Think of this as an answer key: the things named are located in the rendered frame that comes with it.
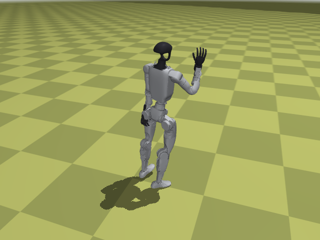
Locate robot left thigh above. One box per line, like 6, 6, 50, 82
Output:
141, 108, 156, 150

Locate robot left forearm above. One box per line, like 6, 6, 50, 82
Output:
144, 89, 153, 109

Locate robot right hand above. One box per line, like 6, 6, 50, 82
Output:
192, 47, 207, 71

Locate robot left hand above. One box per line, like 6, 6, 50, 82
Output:
140, 104, 151, 127

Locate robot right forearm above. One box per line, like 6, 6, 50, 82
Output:
191, 67, 202, 94

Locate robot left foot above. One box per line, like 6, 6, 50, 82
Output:
139, 163, 155, 178

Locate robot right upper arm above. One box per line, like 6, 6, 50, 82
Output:
168, 70, 195, 95

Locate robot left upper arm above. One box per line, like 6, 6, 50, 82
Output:
143, 63, 153, 92

